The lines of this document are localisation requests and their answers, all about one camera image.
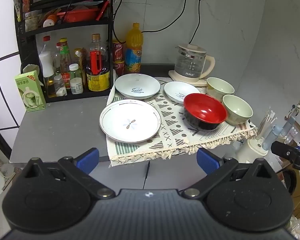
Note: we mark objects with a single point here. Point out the clear bottle with red cap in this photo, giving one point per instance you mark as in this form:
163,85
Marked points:
47,43

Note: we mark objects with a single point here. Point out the red plastic basket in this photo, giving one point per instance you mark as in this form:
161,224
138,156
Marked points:
77,15

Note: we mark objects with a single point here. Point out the black shelf rack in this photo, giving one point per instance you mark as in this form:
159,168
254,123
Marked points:
27,45

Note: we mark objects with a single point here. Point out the cream kettle base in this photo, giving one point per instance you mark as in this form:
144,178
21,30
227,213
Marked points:
180,78

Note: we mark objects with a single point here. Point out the orange juice bottle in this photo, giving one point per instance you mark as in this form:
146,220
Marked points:
133,52

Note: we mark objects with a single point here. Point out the red drink can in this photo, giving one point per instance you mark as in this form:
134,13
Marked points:
118,51
119,68

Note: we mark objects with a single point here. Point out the red and black bowl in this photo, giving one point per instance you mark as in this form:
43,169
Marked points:
205,110

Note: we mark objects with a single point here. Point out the patterned fringed cloth mat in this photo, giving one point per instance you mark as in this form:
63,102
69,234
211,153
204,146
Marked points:
175,127

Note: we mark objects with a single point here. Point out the white plate with flower print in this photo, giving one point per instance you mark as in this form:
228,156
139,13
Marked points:
130,121

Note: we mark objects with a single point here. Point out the small blue-rimmed plate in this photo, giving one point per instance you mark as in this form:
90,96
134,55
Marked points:
181,92

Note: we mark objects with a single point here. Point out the white labelled jar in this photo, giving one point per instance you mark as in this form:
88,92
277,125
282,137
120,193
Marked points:
76,85

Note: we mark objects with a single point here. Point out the green carton box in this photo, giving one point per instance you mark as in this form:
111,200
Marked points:
30,92

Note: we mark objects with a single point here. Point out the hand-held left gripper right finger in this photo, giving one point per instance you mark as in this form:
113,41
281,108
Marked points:
207,161

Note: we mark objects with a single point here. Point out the cream ceramic bowl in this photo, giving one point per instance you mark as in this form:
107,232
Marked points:
237,110
220,86

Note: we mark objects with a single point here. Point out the blue-rimmed plate with script print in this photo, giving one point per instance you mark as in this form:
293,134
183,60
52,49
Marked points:
137,86

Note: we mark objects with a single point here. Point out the glass electric kettle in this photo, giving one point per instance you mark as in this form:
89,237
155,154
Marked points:
191,63

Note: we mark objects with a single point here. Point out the green-capped sauce bottle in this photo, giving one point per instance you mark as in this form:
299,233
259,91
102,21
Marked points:
65,60

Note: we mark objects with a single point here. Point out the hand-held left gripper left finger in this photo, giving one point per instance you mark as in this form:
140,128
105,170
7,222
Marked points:
88,158

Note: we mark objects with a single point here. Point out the small glass spice jar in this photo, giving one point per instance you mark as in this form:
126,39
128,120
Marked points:
59,85

